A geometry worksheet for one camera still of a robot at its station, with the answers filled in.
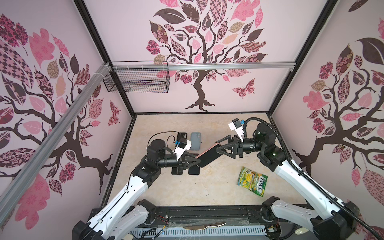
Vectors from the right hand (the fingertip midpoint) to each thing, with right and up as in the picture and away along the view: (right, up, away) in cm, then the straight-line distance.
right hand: (218, 147), depth 60 cm
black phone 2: (-10, -18, +30) cm, 37 cm away
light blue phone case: (-9, -2, +44) cm, 45 cm away
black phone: (-4, -4, +3) cm, 7 cm away
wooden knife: (-6, -41, +11) cm, 43 cm away
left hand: (-8, -7, +5) cm, 12 cm away
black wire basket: (-47, +41, +35) cm, 71 cm away
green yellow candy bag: (+24, -24, +23) cm, 41 cm away
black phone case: (-19, +1, +47) cm, 50 cm away
